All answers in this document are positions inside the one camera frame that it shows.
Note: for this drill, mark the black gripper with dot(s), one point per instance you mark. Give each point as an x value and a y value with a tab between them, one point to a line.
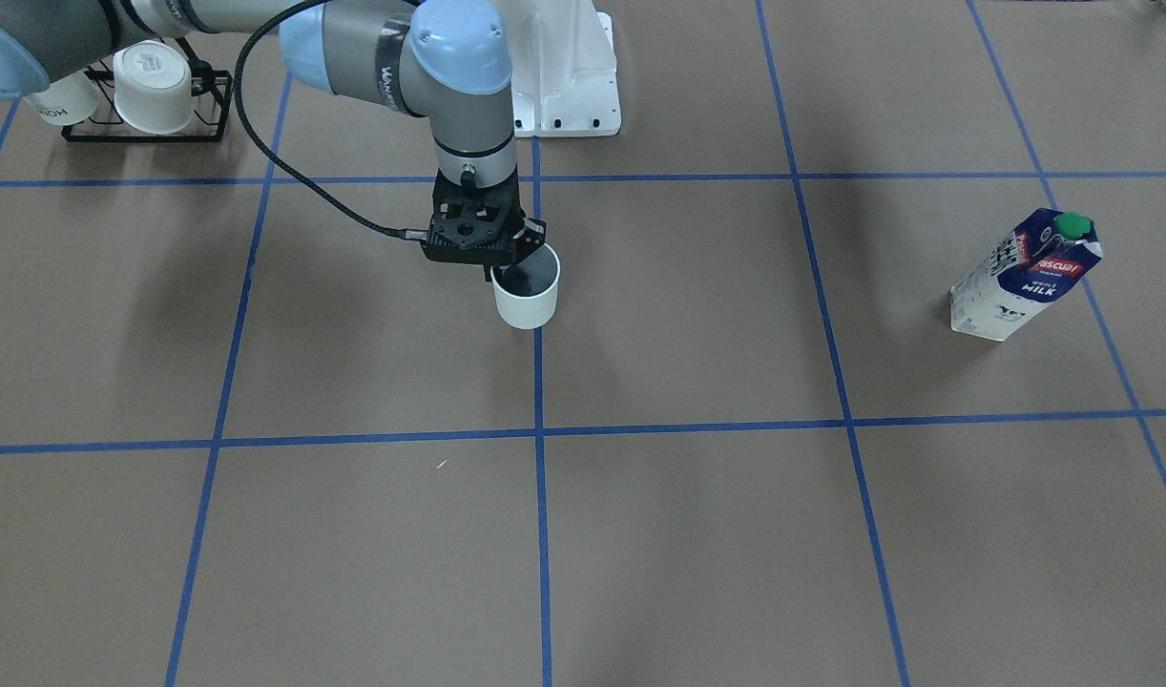
533	236

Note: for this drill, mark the white mug grey interior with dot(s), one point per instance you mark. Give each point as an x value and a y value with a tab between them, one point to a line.
534	303

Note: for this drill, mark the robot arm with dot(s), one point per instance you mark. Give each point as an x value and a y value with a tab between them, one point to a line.
447	62

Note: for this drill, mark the milk carton blue white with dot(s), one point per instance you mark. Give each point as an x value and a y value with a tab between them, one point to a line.
1037	263

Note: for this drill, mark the white mug on rack upper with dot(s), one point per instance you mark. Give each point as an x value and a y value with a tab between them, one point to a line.
153	88

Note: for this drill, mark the white mug on rack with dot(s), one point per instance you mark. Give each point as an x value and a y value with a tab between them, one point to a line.
70	100
153	88

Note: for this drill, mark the white mug on rack lower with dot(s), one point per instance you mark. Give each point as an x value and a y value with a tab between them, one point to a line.
70	100

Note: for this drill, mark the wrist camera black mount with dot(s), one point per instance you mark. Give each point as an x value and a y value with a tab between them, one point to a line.
467	222

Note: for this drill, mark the white camera pole base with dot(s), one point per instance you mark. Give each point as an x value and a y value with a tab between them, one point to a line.
564	79

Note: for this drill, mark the black wire mug rack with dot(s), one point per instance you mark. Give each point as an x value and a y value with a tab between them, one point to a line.
212	89

